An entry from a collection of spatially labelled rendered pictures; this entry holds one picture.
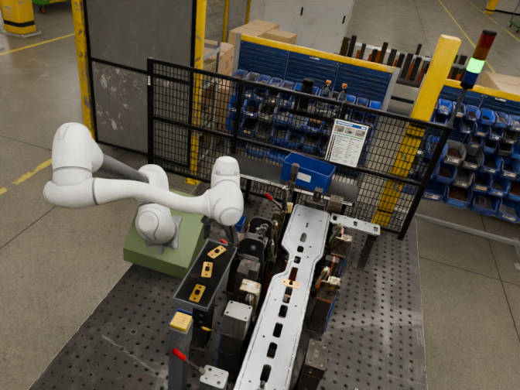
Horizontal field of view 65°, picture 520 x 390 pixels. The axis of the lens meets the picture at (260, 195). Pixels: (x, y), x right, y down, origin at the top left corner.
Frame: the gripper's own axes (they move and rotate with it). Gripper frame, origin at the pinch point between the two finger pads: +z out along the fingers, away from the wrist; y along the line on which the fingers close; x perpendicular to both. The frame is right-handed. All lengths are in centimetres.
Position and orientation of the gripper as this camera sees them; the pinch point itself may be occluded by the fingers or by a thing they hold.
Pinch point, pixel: (217, 244)
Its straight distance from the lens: 175.8
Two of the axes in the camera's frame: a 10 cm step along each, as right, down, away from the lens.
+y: 7.6, 4.4, -4.7
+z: -1.4, 8.2, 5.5
